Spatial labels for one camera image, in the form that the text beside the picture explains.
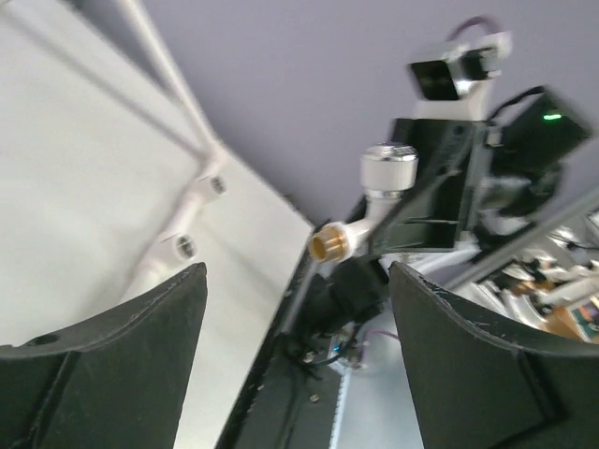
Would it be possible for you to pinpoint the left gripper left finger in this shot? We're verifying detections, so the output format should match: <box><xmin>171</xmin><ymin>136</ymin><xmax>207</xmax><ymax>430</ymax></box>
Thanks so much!
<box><xmin>1</xmin><ymin>263</ymin><xmax>208</xmax><ymax>448</ymax></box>

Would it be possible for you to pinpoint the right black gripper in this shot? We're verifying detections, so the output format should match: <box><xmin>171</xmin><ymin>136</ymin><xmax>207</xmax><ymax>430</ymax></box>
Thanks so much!
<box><xmin>367</xmin><ymin>118</ymin><xmax>490</xmax><ymax>253</ymax></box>

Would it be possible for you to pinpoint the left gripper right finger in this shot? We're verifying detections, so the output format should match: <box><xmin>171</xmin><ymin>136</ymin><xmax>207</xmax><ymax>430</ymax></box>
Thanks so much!
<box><xmin>389</xmin><ymin>263</ymin><xmax>598</xmax><ymax>448</ymax></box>

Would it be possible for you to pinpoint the white faucet with chrome knob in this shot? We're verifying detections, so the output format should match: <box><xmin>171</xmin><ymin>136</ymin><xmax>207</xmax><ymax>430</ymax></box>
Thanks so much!
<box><xmin>308</xmin><ymin>143</ymin><xmax>418</xmax><ymax>262</ymax></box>

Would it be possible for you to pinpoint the white PVC pipe frame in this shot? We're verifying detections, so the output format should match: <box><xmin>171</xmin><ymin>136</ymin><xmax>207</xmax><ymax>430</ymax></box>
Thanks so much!
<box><xmin>112</xmin><ymin>0</ymin><xmax>230</xmax><ymax>305</ymax></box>

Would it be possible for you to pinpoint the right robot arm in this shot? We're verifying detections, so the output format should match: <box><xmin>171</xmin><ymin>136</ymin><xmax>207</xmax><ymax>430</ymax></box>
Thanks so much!
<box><xmin>367</xmin><ymin>86</ymin><xmax>595</xmax><ymax>254</ymax></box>

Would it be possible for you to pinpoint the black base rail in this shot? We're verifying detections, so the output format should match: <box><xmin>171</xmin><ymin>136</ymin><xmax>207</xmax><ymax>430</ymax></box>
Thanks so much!
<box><xmin>213</xmin><ymin>192</ymin><xmax>599</xmax><ymax>449</ymax></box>

